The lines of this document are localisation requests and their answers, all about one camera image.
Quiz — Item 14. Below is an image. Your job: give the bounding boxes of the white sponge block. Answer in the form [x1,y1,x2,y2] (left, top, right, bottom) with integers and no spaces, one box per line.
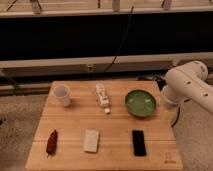
[83,129,99,153]

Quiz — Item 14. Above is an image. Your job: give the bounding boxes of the green bowl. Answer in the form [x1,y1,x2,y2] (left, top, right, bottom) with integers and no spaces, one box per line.
[125,90,157,118]

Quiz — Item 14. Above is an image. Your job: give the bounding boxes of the red chili pepper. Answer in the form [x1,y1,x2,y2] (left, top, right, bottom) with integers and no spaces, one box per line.
[46,130,58,155]

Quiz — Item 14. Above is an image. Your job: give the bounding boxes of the white plastic cup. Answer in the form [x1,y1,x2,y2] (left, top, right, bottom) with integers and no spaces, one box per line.
[53,85,71,107]

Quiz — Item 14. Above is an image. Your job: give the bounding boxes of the white toothpaste tube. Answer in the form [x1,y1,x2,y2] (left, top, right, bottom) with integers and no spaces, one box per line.
[96,84,110,114]

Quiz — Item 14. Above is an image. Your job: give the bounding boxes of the black eraser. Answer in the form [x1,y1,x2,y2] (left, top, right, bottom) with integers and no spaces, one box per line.
[132,130,146,156]

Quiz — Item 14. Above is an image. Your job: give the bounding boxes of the wooden cutting board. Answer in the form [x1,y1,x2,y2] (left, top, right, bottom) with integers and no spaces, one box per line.
[26,81,183,171]

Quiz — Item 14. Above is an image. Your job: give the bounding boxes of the black hanging cable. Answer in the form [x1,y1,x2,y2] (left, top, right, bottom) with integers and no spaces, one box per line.
[103,5,135,73]

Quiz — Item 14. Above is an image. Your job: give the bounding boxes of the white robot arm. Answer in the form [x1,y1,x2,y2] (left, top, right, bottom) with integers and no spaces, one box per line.
[161,61,213,115]

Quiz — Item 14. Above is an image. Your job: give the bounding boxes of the black floor cable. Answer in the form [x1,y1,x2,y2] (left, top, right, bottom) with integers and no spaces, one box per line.
[170,97,191,128]

